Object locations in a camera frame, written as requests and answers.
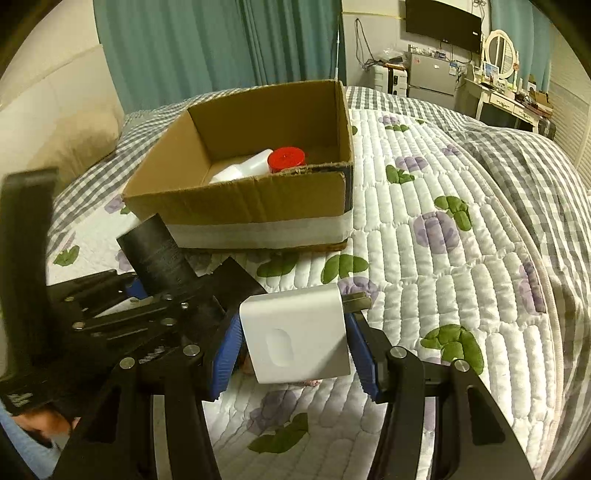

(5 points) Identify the black cylinder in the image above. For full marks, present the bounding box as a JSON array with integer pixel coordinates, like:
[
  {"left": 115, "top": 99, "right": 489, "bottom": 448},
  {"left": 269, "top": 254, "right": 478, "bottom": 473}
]
[{"left": 117, "top": 214, "right": 197, "bottom": 296}]

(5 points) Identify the white charger cube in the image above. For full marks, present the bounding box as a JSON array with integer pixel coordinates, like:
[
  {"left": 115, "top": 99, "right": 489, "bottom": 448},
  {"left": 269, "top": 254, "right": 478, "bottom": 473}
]
[{"left": 239, "top": 284, "right": 372, "bottom": 384}]

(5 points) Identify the white handheld device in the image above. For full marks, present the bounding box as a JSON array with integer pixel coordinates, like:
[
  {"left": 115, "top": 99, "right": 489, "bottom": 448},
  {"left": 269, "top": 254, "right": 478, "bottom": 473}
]
[{"left": 209, "top": 149, "right": 273, "bottom": 184}]

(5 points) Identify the white bottle red cap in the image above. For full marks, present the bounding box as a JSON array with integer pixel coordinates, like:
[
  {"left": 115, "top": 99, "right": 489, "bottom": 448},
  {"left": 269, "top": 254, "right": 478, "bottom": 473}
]
[{"left": 267, "top": 146, "right": 305, "bottom": 173}]

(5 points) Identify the person's left hand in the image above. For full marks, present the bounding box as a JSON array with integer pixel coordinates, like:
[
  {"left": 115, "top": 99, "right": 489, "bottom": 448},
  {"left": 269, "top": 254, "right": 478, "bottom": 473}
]
[{"left": 12, "top": 408, "right": 80, "bottom": 440}]

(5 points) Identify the brown cardboard box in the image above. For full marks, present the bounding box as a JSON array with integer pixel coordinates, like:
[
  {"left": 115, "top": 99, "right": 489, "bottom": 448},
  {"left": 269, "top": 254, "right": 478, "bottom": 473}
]
[{"left": 122, "top": 80, "right": 353, "bottom": 251}]

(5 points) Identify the tan pillow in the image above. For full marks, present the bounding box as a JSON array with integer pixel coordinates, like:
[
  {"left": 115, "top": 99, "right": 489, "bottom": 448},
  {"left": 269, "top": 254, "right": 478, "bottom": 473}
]
[{"left": 13, "top": 99, "right": 124, "bottom": 192}]

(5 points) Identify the white floral quilt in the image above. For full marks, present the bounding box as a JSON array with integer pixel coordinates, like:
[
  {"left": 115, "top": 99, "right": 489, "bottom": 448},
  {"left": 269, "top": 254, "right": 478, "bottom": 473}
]
[{"left": 45, "top": 108, "right": 562, "bottom": 480}]

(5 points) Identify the green curtain left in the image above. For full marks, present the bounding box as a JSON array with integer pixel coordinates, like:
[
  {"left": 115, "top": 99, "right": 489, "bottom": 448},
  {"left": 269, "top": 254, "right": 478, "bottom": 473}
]
[{"left": 93, "top": 1, "right": 346, "bottom": 113}]

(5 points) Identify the green curtain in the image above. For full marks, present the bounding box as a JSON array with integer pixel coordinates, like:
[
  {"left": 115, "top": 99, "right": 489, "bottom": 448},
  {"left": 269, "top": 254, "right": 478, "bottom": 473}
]
[
  {"left": 490, "top": 0, "right": 552, "bottom": 91},
  {"left": 93, "top": 1, "right": 346, "bottom": 113}
]

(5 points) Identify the grey checkered duvet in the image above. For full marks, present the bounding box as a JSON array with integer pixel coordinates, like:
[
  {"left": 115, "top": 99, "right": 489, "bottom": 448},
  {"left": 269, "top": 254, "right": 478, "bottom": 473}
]
[{"left": 48, "top": 87, "right": 590, "bottom": 479}]

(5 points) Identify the white broom stick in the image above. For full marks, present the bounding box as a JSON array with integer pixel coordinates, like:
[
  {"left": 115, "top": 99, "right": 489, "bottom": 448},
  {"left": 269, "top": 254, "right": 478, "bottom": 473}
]
[{"left": 334, "top": 32, "right": 344, "bottom": 81}]

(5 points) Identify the white suitcase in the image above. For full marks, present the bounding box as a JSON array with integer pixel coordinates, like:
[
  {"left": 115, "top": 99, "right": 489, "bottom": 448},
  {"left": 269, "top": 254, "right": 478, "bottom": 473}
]
[{"left": 372, "top": 64, "right": 408, "bottom": 97}]

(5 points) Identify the white dressing table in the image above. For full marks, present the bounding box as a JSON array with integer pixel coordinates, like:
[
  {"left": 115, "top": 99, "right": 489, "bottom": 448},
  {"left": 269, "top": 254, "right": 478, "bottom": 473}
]
[{"left": 455, "top": 76, "right": 551, "bottom": 136}]

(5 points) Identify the grey mini fridge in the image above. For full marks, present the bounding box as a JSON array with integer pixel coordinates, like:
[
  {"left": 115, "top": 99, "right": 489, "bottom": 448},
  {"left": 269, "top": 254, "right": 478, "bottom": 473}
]
[{"left": 408, "top": 53, "right": 459, "bottom": 109}]

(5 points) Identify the white louvered wardrobe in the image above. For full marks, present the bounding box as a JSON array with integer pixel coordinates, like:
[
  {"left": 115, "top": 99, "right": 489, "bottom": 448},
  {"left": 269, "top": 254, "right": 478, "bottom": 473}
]
[{"left": 549, "top": 26, "right": 591, "bottom": 190}]

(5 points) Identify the white oval vanity mirror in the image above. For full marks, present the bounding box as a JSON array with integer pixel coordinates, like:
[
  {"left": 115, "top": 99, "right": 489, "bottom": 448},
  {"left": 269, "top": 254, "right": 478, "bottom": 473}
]
[{"left": 481, "top": 29, "right": 519, "bottom": 80}]

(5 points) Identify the green curtain right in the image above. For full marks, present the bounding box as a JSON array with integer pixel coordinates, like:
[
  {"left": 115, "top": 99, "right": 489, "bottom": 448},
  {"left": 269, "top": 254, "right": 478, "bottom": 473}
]
[{"left": 490, "top": 0, "right": 552, "bottom": 91}]

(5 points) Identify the black wall television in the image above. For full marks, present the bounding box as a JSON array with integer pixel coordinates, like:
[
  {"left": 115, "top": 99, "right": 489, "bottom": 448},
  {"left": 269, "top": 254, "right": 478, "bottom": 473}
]
[{"left": 405, "top": 0, "right": 482, "bottom": 53}]

